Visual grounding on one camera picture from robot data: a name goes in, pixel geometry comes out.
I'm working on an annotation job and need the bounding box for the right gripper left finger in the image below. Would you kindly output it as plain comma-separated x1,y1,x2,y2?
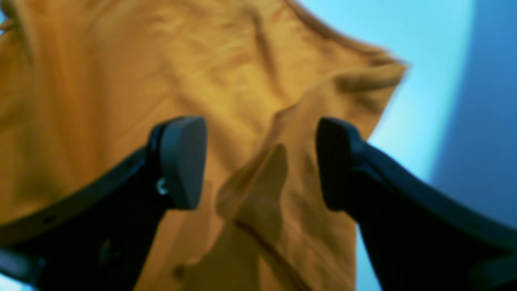
0,116,207,291

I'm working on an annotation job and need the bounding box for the orange t-shirt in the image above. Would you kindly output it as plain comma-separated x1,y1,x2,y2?
0,0,406,291

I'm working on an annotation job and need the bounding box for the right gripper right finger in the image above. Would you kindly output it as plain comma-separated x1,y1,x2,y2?
316,117,517,291

